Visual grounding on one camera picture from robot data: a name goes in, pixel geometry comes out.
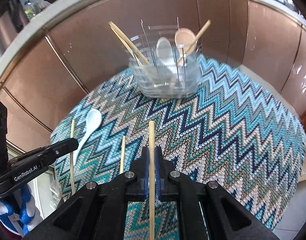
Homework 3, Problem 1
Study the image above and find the white ceramic spoon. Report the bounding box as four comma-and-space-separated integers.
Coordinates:
73, 109, 102, 165

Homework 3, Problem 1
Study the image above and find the light blue ceramic spoon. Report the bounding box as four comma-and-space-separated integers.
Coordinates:
156, 37, 179, 81

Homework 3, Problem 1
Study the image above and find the blue white glove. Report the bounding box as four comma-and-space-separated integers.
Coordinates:
0, 184, 43, 237

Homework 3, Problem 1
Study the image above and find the zigzag patterned table mat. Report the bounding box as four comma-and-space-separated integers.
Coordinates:
50, 56, 306, 230

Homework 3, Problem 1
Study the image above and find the copper thermos kettle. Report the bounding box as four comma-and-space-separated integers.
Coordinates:
0, 0, 29, 38

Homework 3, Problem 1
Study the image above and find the green capped oil bottle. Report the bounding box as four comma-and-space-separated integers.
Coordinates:
24, 0, 44, 20

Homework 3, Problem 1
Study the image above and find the wire and glass utensil holder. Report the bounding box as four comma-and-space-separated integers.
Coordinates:
127, 16, 203, 99

